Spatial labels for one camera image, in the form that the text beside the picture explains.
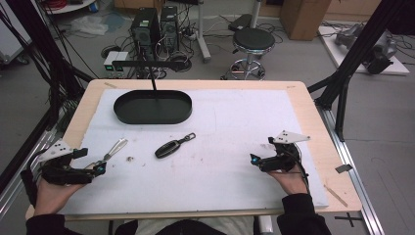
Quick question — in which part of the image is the clear plastic bag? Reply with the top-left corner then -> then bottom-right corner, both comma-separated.
69,14 -> 110,37

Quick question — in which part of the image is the white round table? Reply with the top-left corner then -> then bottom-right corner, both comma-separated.
41,0 -> 98,16

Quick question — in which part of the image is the white power supply unit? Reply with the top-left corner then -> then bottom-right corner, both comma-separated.
103,50 -> 130,79

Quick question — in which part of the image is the large black computer tower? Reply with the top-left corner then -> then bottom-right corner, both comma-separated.
129,7 -> 161,62

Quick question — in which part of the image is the wooden table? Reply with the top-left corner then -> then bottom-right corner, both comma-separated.
24,78 -> 363,221

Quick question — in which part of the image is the black key fob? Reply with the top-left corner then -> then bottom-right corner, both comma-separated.
154,132 -> 197,160

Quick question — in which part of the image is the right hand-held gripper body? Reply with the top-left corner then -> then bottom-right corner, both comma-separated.
260,130 -> 311,174

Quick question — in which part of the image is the person's right hand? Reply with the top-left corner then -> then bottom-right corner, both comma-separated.
266,169 -> 309,196

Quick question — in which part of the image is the small grey metal plate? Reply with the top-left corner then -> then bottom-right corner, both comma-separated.
334,164 -> 354,174

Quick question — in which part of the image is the black oval tray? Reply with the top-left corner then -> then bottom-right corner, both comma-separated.
113,89 -> 194,125

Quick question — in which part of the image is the black flat case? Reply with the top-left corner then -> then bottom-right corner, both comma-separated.
227,13 -> 254,32

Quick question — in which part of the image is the black metal frame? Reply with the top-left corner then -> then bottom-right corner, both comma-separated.
0,0 -> 96,197
306,0 -> 415,142

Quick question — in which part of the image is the white foam mat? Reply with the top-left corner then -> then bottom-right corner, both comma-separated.
58,88 -> 330,216

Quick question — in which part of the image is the black T-shaped stand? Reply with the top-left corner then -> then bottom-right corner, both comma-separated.
111,59 -> 188,100

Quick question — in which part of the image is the person's left hand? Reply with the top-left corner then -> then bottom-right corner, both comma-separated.
33,176 -> 88,217

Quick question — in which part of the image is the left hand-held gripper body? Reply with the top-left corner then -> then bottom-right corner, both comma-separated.
32,139 -> 99,186

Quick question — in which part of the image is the aluminium rail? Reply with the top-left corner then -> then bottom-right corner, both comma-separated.
316,105 -> 387,235
0,97 -> 81,220

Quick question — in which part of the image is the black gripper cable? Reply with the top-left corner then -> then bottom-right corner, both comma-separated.
284,147 -> 311,196

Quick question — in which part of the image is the white floor board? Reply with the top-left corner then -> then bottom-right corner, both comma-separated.
317,24 -> 411,76

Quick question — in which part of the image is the person's torso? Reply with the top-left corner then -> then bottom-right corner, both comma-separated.
114,216 -> 256,235

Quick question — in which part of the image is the slim black computer tower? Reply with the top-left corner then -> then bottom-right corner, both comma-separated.
159,4 -> 181,54

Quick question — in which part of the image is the cardboard box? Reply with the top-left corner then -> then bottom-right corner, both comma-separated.
279,0 -> 333,42

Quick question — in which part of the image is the black round stool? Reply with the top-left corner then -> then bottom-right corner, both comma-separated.
220,26 -> 277,81

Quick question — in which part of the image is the thin wooden stick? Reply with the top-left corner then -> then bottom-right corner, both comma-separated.
323,184 -> 349,209

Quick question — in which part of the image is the grey machine part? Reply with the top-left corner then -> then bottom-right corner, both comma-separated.
334,23 -> 399,75

